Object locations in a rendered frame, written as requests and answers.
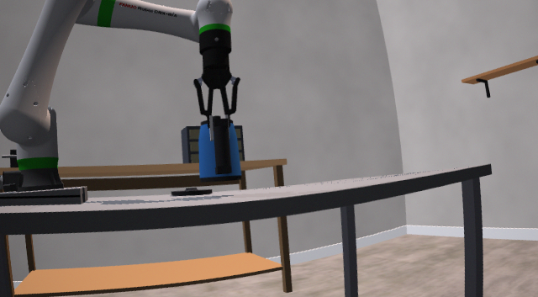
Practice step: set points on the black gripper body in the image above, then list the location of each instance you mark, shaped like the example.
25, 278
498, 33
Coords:
216, 62

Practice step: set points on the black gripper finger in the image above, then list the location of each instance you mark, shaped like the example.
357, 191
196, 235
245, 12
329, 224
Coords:
234, 81
198, 83

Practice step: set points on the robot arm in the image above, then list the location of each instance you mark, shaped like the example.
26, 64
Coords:
23, 117

